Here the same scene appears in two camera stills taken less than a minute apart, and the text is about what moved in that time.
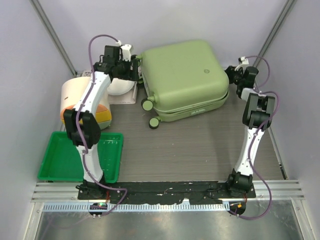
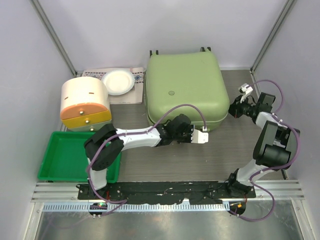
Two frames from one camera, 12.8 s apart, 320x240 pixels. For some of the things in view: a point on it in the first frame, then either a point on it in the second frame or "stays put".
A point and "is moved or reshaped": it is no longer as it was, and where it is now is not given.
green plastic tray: x=61 y=161 stays put
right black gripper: x=230 y=70 -> x=235 y=108
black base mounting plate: x=164 y=192 stays put
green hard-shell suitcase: x=184 y=80 is moved or reshaped
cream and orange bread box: x=72 y=89 stays put
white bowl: x=118 y=87 stays put
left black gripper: x=132 y=75 -> x=189 y=130
